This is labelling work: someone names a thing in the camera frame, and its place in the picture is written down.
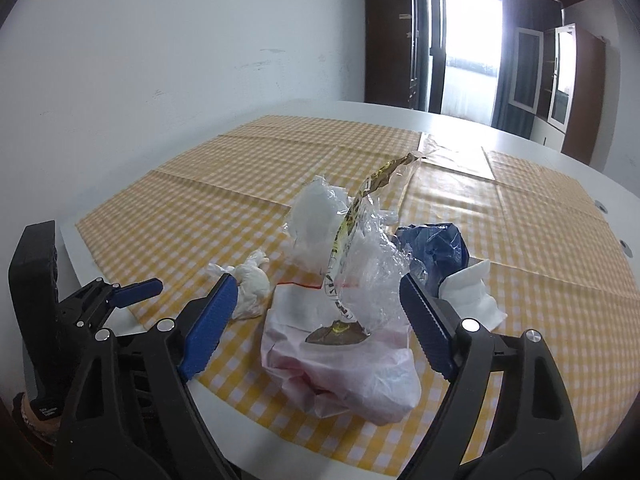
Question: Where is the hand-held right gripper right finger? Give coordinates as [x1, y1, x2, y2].
[398, 272, 583, 480]

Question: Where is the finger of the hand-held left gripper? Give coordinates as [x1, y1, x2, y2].
[61, 277, 164, 335]

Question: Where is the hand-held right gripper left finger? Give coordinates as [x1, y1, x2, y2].
[52, 275, 238, 480]

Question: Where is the clear wrapper with yellow print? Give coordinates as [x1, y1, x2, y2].
[305, 152, 426, 347]

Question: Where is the white paper napkin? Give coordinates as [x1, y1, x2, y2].
[439, 259, 507, 332]

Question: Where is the crumpled white tissue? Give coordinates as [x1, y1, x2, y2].
[204, 249, 274, 320]

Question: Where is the blue plastic bag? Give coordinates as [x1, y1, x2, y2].
[394, 222, 471, 297]

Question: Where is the yellow checkered tablecloth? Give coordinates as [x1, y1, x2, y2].
[75, 115, 640, 463]

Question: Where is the clear plastic bag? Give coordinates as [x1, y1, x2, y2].
[286, 175, 352, 273]

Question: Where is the glass balcony door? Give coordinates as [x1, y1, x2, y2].
[439, 0, 503, 123]

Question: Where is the wooden cabinet with glass doors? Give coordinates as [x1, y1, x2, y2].
[510, 22, 608, 167]

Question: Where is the dark wooden door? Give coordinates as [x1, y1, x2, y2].
[364, 0, 442, 113]

